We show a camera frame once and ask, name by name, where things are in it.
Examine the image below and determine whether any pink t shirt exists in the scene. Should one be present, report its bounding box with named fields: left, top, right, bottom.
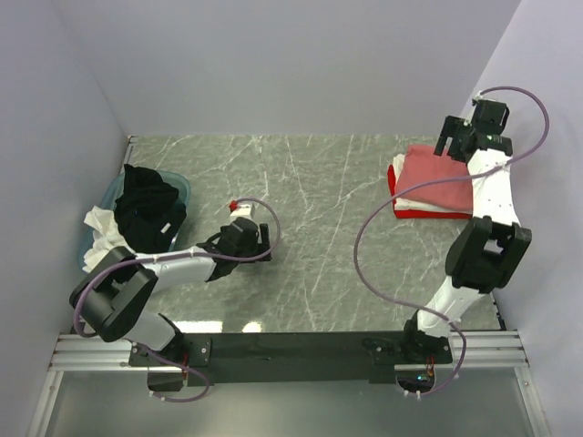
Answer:
left=394, top=144, right=475, bottom=215

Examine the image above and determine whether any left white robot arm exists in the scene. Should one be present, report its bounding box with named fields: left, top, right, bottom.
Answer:
left=69, top=218, right=271, bottom=366

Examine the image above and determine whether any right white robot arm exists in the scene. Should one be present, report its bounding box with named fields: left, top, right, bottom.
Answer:
left=396, top=99, right=532, bottom=363

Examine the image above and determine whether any folded white t shirt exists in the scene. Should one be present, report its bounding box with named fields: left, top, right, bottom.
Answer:
left=391, top=153, right=473, bottom=215

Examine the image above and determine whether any teal plastic basket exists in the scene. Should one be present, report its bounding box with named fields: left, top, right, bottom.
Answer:
left=75, top=168, right=192, bottom=274

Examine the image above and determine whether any black t shirt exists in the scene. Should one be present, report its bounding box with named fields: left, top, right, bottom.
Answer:
left=114, top=164, right=187, bottom=254

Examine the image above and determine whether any folded red t shirt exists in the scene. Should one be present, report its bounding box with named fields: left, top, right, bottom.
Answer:
left=387, top=165, right=471, bottom=219

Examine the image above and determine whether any crumpled white t shirt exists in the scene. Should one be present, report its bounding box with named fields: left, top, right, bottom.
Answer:
left=83, top=206, right=128, bottom=273

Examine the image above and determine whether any black base crossbar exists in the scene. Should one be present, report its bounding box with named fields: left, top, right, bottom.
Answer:
left=127, top=330, right=452, bottom=388

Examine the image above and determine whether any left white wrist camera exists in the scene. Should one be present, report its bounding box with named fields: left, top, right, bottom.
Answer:
left=229, top=200, right=255, bottom=221

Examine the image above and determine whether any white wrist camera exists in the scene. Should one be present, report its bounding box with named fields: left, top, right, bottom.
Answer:
left=229, top=200, right=255, bottom=221
left=471, top=91, right=484, bottom=107

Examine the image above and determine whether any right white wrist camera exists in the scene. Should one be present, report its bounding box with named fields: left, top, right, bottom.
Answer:
left=471, top=91, right=484, bottom=107

